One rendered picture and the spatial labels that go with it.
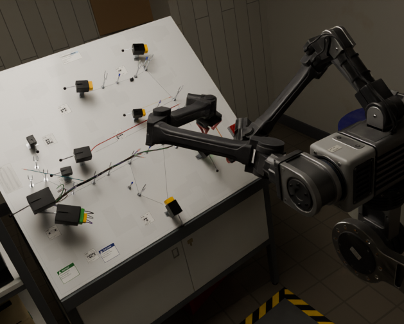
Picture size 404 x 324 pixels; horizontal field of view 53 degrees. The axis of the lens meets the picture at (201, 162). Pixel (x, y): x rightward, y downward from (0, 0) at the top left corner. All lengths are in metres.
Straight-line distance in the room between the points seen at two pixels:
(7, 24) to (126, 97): 1.94
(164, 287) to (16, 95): 1.14
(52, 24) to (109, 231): 2.41
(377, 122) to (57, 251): 1.31
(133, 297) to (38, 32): 2.55
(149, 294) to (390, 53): 2.36
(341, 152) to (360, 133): 0.11
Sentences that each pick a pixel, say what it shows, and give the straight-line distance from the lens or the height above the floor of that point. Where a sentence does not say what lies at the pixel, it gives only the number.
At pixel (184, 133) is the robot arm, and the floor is 1.53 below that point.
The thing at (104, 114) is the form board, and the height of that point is 1.34.
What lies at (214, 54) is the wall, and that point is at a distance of 3.99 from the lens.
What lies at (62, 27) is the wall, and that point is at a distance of 3.91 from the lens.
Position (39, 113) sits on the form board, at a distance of 2.00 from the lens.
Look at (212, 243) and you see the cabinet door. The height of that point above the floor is 0.62.
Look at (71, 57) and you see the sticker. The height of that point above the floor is 1.59.
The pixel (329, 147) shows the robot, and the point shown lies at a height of 1.53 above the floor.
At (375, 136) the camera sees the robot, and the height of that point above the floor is 1.53.
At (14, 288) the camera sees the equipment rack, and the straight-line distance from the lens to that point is 1.68.
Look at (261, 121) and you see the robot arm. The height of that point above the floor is 1.33.
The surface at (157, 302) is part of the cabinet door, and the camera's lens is 2.13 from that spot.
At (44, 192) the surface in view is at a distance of 1.72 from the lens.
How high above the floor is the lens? 2.06
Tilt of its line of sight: 30 degrees down
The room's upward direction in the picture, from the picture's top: 12 degrees counter-clockwise
